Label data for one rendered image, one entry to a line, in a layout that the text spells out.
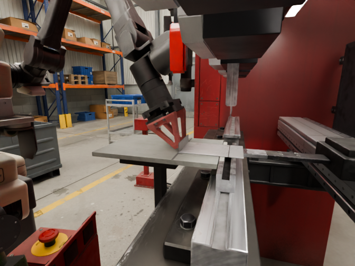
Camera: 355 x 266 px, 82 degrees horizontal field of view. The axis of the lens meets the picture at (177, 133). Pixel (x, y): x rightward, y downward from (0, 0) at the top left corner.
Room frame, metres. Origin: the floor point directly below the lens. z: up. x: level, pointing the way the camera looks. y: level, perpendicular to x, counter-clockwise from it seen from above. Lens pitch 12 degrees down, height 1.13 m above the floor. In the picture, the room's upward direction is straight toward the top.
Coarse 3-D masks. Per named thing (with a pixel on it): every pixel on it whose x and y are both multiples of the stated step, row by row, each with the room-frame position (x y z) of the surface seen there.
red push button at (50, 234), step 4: (44, 232) 0.41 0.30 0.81; (48, 232) 0.41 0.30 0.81; (52, 232) 0.41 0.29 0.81; (56, 232) 0.41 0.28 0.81; (40, 236) 0.39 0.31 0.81; (44, 236) 0.39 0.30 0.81; (48, 236) 0.39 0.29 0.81; (52, 236) 0.40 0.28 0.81; (56, 236) 0.40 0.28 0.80; (40, 240) 0.39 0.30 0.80; (44, 240) 0.39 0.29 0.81; (48, 240) 0.39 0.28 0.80; (52, 240) 0.39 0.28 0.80; (44, 244) 0.40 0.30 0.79; (48, 244) 0.39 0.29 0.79; (52, 244) 0.40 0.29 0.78
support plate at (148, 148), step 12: (120, 144) 0.47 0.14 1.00; (132, 144) 0.47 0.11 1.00; (144, 144) 0.47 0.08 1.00; (156, 144) 0.47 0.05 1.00; (168, 144) 0.47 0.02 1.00; (96, 156) 0.41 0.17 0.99; (108, 156) 0.40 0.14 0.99; (120, 156) 0.39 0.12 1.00; (132, 156) 0.39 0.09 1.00; (144, 156) 0.38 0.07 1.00; (156, 156) 0.38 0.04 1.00; (168, 156) 0.38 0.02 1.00; (180, 156) 0.38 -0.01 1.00; (192, 156) 0.38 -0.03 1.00; (204, 156) 0.38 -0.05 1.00; (216, 156) 0.38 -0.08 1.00; (216, 168) 0.34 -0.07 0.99
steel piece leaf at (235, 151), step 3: (231, 147) 0.44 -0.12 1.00; (234, 147) 0.44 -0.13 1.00; (237, 147) 0.44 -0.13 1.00; (240, 147) 0.44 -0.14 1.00; (231, 150) 0.42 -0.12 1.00; (234, 150) 0.42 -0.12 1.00; (237, 150) 0.42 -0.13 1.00; (240, 150) 0.42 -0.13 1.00; (231, 153) 0.40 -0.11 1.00; (234, 153) 0.40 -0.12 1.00; (237, 153) 0.40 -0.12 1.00; (240, 153) 0.40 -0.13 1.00; (243, 153) 0.40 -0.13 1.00; (231, 156) 0.38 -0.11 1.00; (234, 156) 0.38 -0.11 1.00; (237, 156) 0.38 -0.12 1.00; (240, 156) 0.38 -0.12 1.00; (243, 156) 0.38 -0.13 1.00
